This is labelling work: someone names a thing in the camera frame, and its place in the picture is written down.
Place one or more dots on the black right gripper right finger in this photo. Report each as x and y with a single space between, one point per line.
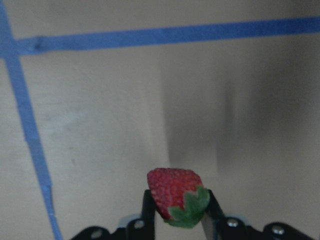
213 219

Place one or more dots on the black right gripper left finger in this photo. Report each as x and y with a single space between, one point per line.
148 215

